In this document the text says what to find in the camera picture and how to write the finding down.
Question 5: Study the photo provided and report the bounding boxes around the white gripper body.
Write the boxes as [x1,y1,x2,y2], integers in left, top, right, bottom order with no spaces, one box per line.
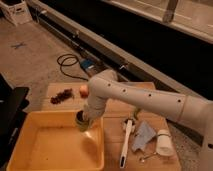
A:
[83,104,102,122]

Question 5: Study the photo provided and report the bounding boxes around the green cup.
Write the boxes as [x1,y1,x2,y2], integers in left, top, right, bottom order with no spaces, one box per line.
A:
[75,110,93,132]

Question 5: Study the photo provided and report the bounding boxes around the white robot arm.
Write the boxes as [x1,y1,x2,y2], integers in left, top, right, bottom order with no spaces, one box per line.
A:
[84,70,213,171]

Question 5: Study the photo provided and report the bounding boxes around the yellow plastic tray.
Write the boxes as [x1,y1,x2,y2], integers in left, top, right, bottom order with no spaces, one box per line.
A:
[6,111,104,171]

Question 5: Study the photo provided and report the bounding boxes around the purple grape bunch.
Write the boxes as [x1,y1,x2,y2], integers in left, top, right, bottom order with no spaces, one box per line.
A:
[50,89,74,104]

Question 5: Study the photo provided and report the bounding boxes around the blue power box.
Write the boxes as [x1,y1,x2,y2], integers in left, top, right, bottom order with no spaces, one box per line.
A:
[80,59,97,75]

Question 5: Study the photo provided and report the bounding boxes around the blue cloth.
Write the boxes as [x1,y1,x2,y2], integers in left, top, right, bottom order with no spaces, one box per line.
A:
[131,121,156,152]

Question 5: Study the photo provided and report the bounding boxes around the metal spoon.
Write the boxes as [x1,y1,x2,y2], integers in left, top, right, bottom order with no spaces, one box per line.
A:
[139,152,157,163]

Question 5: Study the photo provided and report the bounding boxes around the white cup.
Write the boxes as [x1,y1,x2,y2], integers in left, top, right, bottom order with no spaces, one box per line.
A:
[156,129,174,157]

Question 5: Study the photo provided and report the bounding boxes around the black chair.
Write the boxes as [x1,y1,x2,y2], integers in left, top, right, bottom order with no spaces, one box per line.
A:
[0,73,29,168]

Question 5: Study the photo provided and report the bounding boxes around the white storage box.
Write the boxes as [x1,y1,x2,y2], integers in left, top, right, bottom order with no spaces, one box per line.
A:
[0,0,32,26]

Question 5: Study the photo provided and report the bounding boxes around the white handled brush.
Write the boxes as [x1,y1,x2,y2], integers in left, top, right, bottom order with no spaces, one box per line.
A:
[119,119,133,169]

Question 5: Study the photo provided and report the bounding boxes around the black cable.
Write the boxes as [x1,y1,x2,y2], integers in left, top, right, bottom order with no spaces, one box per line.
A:
[56,53,90,82]

